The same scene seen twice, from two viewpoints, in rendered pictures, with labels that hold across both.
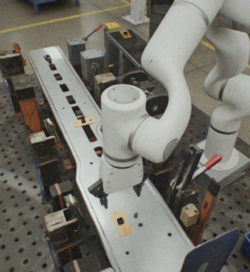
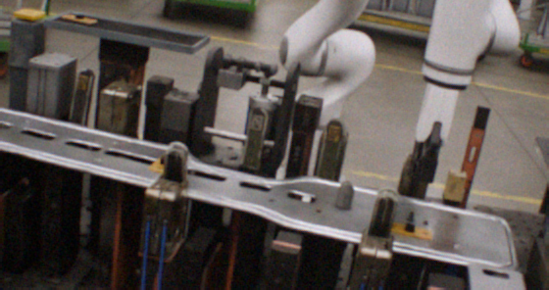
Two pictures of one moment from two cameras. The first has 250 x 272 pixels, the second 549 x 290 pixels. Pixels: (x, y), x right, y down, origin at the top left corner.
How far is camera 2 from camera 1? 1.16 m
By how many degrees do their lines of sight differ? 52
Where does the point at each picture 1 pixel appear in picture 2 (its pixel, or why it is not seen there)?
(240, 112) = (355, 79)
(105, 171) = (451, 101)
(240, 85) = (346, 40)
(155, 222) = (432, 216)
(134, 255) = (465, 245)
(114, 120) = (479, 10)
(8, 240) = not seen: outside the picture
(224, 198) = not seen: hidden behind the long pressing
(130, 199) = not seen: hidden behind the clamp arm
